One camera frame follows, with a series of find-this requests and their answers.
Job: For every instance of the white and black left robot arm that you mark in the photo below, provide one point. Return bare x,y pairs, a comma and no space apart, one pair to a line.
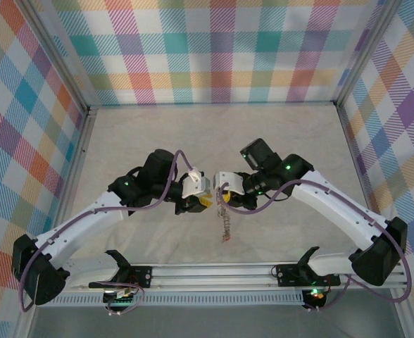
83,222

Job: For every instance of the short aluminium frame bar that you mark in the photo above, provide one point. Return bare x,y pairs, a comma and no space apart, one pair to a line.
210,104

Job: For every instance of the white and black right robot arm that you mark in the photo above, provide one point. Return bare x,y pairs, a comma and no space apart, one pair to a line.
333,207

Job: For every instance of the long aluminium frame bar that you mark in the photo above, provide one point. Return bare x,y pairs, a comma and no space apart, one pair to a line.
355,158
76,155

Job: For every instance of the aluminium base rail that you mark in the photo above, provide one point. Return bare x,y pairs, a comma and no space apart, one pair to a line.
210,276

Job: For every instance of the aluminium frame post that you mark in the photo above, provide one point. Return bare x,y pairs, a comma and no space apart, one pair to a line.
60,56
365,53

